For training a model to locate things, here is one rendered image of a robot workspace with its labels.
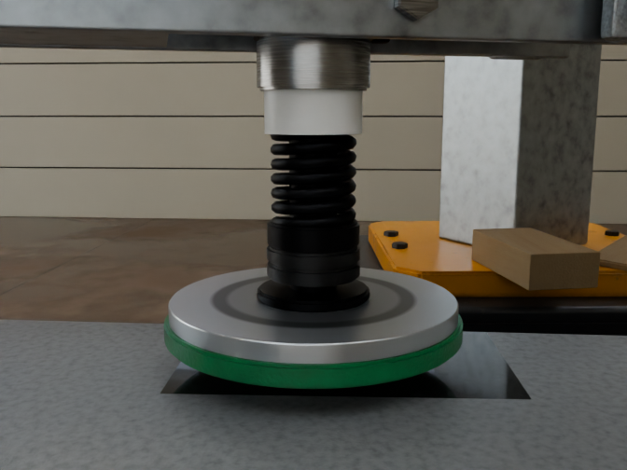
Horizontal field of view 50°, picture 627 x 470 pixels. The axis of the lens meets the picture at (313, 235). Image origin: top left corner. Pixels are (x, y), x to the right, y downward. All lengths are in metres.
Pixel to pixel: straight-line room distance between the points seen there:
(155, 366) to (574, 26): 0.38
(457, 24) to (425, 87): 6.00
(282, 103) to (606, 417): 0.29
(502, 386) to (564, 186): 0.77
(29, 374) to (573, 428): 0.38
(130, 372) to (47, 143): 6.66
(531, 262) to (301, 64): 0.56
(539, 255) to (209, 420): 0.60
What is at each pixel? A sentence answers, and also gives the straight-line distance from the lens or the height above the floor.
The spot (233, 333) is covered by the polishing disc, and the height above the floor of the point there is 0.88.
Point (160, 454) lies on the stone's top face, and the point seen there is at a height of 0.82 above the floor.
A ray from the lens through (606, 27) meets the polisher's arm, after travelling 0.49.
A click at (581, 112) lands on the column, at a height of 1.01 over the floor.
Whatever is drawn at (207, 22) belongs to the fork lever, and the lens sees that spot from 0.42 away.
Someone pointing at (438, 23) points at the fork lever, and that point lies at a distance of 0.45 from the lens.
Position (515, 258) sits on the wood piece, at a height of 0.81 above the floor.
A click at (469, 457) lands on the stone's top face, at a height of 0.82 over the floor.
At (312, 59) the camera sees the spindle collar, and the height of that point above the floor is 1.05.
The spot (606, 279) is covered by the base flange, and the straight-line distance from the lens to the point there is 1.10.
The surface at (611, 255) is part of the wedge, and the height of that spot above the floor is 0.79.
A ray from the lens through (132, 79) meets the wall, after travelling 6.82.
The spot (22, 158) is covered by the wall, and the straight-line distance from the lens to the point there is 7.28.
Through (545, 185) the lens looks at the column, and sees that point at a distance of 1.20.
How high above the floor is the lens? 1.01
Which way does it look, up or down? 10 degrees down
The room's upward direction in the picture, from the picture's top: straight up
